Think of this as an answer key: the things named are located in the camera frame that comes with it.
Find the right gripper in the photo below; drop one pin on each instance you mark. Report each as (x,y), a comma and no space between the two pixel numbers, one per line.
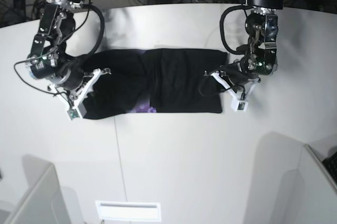
(75,80)

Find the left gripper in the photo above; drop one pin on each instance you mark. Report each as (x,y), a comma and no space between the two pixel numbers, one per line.
(234,76)

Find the black T-shirt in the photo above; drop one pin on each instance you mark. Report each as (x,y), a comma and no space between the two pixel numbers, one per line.
(161,80)

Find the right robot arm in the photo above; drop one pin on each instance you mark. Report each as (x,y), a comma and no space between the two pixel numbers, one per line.
(48,58)

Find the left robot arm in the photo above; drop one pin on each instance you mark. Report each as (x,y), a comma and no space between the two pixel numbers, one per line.
(259,53)

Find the black keyboard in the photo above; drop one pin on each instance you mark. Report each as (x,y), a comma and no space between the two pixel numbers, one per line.
(330,164)

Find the white right partition panel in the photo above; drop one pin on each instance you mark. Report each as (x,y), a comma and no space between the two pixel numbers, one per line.
(306,194)

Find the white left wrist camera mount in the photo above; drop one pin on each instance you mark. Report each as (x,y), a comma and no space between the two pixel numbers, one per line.
(240,95)

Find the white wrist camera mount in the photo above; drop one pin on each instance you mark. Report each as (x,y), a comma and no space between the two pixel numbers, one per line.
(240,95)
(74,106)

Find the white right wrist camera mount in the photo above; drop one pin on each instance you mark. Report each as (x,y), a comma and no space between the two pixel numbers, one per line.
(74,106)

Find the white table cable slot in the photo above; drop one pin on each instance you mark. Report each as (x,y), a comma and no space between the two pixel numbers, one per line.
(129,211)

